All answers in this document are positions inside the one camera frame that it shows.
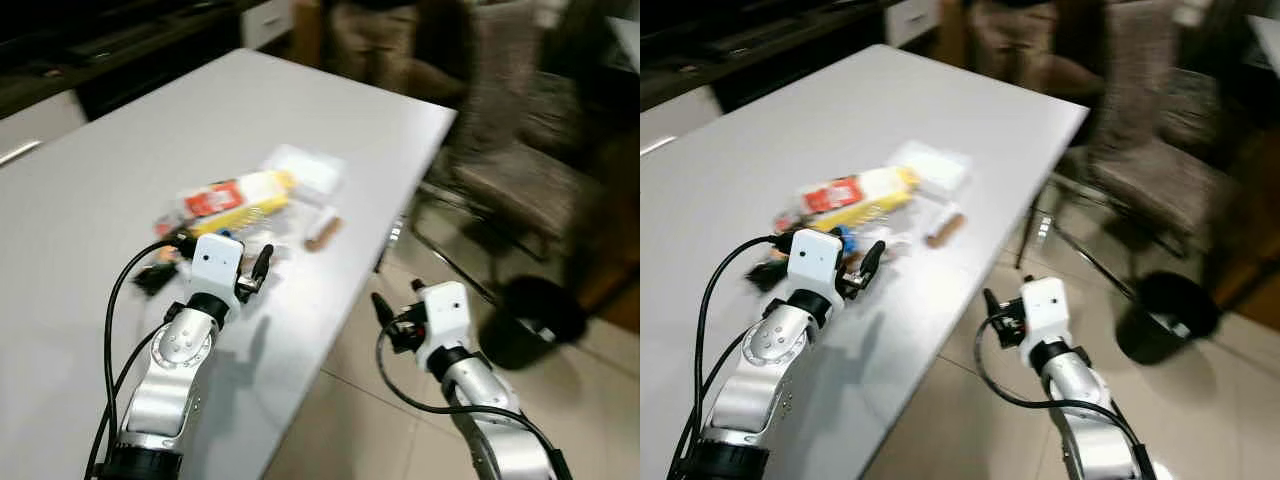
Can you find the white plastic packet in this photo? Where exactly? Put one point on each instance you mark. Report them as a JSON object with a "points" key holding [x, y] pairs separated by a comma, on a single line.
{"points": [[310, 170], [935, 165]]}

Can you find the dark sideboard counter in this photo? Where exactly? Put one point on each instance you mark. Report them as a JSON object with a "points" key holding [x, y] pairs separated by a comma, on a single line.
{"points": [[760, 40], [110, 50]]}

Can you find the brown patterned metal-leg chair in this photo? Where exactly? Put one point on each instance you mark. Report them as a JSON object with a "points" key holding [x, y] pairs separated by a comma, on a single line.
{"points": [[520, 185], [1155, 175]]}

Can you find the brown wooden chair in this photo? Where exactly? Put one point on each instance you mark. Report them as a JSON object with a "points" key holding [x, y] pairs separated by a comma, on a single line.
{"points": [[1020, 40], [385, 45]]}

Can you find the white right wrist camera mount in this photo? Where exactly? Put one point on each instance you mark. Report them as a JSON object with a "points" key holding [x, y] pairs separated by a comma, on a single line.
{"points": [[1047, 310], [443, 315]]}

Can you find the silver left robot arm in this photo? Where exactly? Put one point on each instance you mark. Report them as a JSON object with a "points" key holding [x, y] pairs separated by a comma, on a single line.
{"points": [[765, 355], [175, 350]]}

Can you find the white drawer front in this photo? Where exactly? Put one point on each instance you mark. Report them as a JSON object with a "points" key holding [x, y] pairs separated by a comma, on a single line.
{"points": [[266, 22], [910, 18]]}

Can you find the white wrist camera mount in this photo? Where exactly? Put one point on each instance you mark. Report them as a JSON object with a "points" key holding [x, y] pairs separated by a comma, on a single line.
{"points": [[443, 315], [815, 258], [1047, 310], [216, 262]]}

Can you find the black rubbish bin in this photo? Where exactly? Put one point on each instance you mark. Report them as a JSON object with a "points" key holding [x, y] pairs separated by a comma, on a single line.
{"points": [[1165, 318], [535, 320]]}

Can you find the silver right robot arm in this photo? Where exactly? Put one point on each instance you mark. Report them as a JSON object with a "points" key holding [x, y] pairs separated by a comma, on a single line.
{"points": [[500, 420], [1085, 400]]}

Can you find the small blue trash piece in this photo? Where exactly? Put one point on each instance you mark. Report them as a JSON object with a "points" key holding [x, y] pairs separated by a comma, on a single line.
{"points": [[845, 238]]}

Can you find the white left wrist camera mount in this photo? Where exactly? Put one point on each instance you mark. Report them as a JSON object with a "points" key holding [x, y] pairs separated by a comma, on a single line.
{"points": [[216, 262], [815, 258]]}

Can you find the yellow red snack wrapper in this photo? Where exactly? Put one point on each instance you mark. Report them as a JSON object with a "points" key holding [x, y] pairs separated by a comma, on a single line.
{"points": [[860, 192], [245, 195]]}

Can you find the small brown stick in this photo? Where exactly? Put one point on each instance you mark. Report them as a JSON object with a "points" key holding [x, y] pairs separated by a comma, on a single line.
{"points": [[323, 234], [945, 230]]}

